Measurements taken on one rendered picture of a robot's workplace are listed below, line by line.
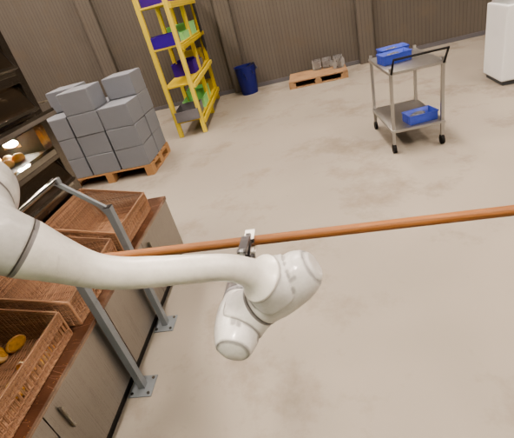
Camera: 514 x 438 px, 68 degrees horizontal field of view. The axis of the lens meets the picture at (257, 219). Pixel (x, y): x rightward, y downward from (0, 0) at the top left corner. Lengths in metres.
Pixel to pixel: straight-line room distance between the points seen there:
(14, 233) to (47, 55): 9.48
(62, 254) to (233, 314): 0.37
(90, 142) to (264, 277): 4.96
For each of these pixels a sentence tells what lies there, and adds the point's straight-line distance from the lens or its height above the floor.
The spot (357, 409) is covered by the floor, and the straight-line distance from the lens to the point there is 2.09.
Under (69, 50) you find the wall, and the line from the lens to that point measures 9.85.
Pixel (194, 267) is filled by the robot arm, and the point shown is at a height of 1.38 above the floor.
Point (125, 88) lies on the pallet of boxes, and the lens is 5.64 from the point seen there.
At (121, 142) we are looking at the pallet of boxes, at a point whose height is 0.53.
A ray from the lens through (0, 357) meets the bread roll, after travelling 2.21.
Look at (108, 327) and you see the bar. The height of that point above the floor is 0.51.
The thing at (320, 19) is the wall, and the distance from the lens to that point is 8.72.
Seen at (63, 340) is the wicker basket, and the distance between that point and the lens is 2.10.
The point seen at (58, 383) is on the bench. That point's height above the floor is 0.57.
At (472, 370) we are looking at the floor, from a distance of 2.25.
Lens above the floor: 1.78
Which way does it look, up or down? 30 degrees down
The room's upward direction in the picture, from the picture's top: 15 degrees counter-clockwise
